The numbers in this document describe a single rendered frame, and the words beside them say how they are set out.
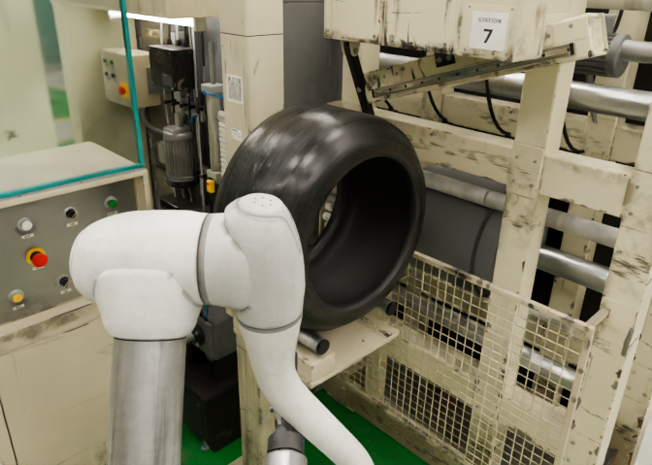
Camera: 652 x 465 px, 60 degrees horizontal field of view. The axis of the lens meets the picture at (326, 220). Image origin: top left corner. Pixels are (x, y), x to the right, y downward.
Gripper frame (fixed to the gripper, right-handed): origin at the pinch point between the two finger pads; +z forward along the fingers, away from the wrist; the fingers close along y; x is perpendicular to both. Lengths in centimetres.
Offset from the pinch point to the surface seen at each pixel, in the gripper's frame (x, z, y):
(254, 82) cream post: 0, 68, -33
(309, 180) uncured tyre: 14.1, 30.5, -25.8
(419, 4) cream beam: 47, 68, -39
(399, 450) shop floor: -5, 31, 126
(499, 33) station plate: 62, 51, -35
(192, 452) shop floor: -84, 29, 95
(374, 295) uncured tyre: 16.0, 29.8, 19.7
